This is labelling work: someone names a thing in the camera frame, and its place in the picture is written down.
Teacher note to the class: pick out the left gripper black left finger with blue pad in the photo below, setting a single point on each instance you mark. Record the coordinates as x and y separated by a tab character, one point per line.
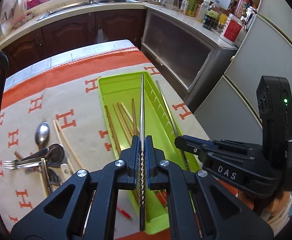
84	207

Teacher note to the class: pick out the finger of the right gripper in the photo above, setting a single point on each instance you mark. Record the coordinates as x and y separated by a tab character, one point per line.
210	142
179	143

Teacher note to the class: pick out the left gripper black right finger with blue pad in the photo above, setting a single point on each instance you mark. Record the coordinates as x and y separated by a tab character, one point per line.
200	207

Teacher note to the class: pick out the bamboo chopstick red black end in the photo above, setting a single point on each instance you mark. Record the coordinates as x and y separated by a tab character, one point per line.
124	123

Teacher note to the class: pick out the white ceramic soup spoon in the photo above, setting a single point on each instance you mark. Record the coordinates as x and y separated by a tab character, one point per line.
66	172

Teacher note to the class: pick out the pale chopstick red end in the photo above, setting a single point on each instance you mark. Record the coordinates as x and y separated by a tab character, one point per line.
130	117

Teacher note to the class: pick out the steel fork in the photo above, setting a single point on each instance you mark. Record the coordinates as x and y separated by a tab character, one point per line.
15	164

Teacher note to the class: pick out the dark brown wooden chopstick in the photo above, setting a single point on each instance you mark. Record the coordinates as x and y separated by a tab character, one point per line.
113	131

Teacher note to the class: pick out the grey metal cabinet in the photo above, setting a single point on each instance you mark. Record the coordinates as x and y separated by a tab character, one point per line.
191	58

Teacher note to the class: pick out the lime green plastic tray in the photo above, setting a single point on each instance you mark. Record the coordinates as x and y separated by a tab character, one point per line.
156	122

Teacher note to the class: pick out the orange beige H-pattern cloth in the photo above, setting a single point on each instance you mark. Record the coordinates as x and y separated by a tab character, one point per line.
70	94

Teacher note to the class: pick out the white jar red label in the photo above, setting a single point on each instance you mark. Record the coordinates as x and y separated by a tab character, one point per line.
231	29

